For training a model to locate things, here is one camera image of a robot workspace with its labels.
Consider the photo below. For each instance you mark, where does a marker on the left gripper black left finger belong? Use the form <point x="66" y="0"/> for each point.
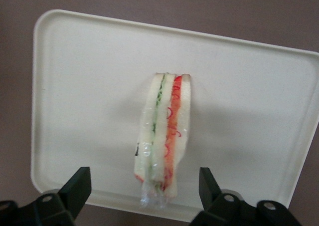
<point x="49" y="211"/>

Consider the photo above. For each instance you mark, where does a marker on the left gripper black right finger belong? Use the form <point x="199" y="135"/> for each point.
<point x="236" y="211"/>

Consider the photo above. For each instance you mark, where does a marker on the triangle sandwich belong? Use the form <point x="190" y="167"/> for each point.
<point x="164" y="136"/>

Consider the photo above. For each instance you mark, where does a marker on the beige plastic tray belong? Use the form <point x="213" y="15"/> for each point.
<point x="236" y="111"/>

